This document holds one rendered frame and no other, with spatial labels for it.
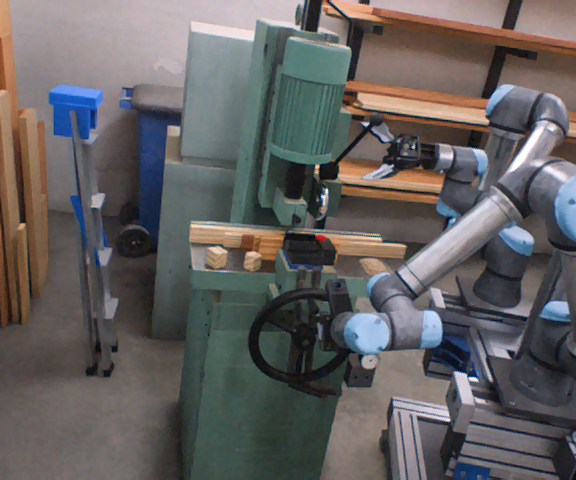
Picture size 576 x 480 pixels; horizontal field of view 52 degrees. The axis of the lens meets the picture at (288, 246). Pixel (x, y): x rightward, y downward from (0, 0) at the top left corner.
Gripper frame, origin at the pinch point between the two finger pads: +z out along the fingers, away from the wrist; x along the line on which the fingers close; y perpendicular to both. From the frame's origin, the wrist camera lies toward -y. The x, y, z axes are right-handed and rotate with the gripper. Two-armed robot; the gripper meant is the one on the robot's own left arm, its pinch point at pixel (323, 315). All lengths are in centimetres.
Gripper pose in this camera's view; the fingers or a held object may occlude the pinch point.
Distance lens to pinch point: 146.1
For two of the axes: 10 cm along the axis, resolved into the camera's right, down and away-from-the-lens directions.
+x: 9.8, -0.2, 1.9
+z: -1.9, 0.7, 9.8
